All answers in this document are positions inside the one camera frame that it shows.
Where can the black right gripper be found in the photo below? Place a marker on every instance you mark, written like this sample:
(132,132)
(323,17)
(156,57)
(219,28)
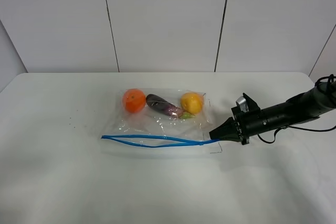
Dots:
(240,121)

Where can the clear zip file bag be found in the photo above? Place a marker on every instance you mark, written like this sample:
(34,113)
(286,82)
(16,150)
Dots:
(149,132)

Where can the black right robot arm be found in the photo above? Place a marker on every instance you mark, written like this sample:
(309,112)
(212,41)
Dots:
(302,108)

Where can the yellow lemon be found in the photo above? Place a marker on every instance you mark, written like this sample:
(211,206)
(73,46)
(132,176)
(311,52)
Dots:
(192,102)

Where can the purple eggplant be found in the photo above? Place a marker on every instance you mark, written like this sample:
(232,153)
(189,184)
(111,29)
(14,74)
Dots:
(162,106)

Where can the orange fruit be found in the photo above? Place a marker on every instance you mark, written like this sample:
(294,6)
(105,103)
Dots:
(134,100)

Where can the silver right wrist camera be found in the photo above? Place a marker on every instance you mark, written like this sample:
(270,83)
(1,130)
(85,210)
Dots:
(242,104)

